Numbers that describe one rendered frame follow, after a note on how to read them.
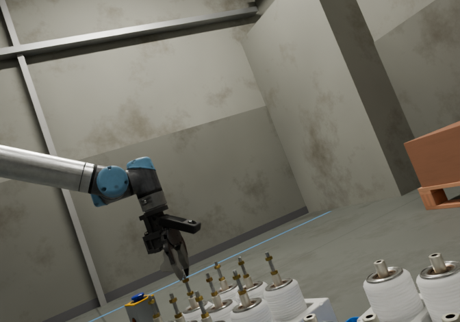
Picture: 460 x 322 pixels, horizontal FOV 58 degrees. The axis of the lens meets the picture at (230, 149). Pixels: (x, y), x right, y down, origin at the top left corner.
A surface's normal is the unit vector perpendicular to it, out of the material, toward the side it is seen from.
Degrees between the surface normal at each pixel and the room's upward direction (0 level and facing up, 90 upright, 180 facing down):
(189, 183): 90
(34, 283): 90
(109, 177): 90
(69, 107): 90
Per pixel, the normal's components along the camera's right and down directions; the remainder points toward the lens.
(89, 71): 0.37, -0.23
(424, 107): -0.86, 0.29
